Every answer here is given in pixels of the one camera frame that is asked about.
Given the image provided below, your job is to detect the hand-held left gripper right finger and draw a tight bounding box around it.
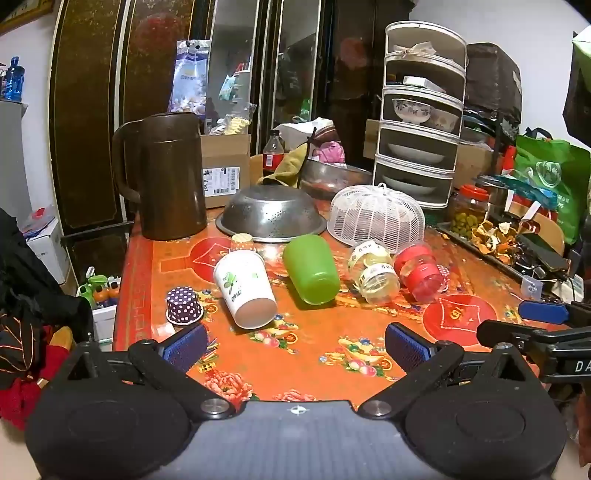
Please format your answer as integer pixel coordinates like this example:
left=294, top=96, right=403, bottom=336
left=358, top=322, right=533, bottom=421

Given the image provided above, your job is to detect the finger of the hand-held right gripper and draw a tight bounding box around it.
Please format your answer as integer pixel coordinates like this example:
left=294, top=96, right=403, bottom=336
left=476, top=319, right=548, bottom=352
left=517, top=299, right=591, bottom=328

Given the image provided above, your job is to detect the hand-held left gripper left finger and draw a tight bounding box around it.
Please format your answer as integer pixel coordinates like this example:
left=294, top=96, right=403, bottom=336
left=65, top=322, right=237, bottom=422

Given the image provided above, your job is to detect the polka dot paper cup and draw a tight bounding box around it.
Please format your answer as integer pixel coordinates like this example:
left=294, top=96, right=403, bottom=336
left=165, top=285, right=205, bottom=326

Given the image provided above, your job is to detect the red translucent cup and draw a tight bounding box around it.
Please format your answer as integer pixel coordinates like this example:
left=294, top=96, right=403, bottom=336
left=392, top=243, right=450, bottom=304

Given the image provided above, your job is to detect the clear cup with yellow label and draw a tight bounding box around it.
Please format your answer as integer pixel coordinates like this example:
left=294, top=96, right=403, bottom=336
left=347, top=239, right=402, bottom=305

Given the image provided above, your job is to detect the white paper cup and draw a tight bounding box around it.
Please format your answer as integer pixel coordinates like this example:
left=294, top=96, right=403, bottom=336
left=213, top=250, right=279, bottom=330

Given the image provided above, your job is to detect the small orange patterned cup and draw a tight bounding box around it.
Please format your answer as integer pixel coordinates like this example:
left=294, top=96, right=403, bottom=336
left=229, top=233, right=257, bottom=254

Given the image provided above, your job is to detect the green plastic cup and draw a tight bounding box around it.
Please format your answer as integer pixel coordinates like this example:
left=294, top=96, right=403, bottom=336
left=282, top=234, right=342, bottom=306

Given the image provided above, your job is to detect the black remote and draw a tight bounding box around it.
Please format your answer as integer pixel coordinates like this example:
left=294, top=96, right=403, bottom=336
left=515, top=233, right=570, bottom=274

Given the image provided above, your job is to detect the pile of orange peels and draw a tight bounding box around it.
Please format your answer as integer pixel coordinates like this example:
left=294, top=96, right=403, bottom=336
left=470, top=220, right=522, bottom=265

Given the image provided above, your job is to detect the box of toy bottles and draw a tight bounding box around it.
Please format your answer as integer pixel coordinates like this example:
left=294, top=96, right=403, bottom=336
left=76, top=267, right=122, bottom=343

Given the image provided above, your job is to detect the dark tray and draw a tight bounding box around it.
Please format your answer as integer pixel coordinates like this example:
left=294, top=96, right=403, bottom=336
left=436, top=222, right=557, bottom=289

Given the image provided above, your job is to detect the glass jar with red lid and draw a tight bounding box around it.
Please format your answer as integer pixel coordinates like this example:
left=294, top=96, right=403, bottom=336
left=448, top=184, right=491, bottom=239

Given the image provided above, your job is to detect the green shopping bag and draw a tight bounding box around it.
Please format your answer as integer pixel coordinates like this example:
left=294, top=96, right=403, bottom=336
left=513, top=128, right=591, bottom=246

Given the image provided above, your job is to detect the white mesh food cover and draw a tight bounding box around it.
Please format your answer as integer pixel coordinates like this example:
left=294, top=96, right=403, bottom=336
left=326, top=183, right=427, bottom=255

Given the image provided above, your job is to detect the metal colander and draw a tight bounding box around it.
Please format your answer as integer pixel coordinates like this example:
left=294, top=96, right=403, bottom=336
left=215, top=185, right=328, bottom=244

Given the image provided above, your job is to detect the white plate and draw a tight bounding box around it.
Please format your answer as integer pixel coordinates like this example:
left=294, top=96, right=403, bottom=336
left=381, top=174, right=438, bottom=196
left=387, top=143, right=445, bottom=163

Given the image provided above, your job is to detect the plain cardboard box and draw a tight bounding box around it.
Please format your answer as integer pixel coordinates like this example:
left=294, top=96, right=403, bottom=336
left=454, top=142, right=505, bottom=190

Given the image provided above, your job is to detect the dark clothing pile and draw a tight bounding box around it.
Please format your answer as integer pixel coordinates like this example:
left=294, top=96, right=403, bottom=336
left=0, top=207, right=94, bottom=431

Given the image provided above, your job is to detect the brown plastic pitcher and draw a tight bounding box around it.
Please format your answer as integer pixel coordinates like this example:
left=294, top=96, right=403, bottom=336
left=111, top=112, right=209, bottom=241

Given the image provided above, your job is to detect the white cardboard box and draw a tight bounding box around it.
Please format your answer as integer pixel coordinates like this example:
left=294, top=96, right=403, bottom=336
left=20, top=207, right=71, bottom=285

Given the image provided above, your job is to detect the metal basin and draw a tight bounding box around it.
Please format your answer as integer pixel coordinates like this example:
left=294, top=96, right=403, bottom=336
left=298, top=157, right=374, bottom=200

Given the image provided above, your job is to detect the cardboard box with label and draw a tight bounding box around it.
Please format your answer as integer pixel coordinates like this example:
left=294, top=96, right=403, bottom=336
left=200, top=133, right=253, bottom=210

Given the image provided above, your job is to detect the olive cloth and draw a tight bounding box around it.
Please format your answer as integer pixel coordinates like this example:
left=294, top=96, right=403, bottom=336
left=257, top=145, right=309, bottom=188

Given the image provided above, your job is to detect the pink cloth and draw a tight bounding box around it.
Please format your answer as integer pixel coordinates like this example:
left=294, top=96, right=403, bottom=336
left=318, top=140, right=347, bottom=165

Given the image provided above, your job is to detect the cola bottle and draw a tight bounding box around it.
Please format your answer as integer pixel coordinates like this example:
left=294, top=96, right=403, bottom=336
left=262, top=130, right=286, bottom=179

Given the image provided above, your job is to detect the pale ceramic bowl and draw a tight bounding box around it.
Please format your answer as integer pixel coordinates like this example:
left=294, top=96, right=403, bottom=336
left=426, top=108, right=461, bottom=133

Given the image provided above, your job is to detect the bag of yellow pasta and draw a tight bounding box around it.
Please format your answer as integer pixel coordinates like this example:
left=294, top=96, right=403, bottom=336
left=209, top=103, right=256, bottom=136

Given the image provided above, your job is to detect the floral patterned bowl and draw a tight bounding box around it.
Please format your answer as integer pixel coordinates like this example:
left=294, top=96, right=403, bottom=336
left=392, top=97, right=435, bottom=125

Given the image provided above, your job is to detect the black bag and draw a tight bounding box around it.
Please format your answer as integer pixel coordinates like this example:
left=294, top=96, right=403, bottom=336
left=464, top=42, right=523, bottom=136

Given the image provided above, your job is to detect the white tiered food rack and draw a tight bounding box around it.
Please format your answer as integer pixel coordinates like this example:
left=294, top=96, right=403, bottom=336
left=371, top=20, right=468, bottom=211

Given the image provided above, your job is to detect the hanging snack bag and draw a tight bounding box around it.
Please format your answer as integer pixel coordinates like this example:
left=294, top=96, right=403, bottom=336
left=168, top=39, right=212, bottom=115

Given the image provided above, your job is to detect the brown wardrobe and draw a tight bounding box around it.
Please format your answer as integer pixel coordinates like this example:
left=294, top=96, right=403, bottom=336
left=48, top=0, right=416, bottom=236

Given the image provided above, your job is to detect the blue plastic bottle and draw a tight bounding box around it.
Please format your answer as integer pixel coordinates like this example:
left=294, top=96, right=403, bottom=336
left=2, top=56, right=27, bottom=103

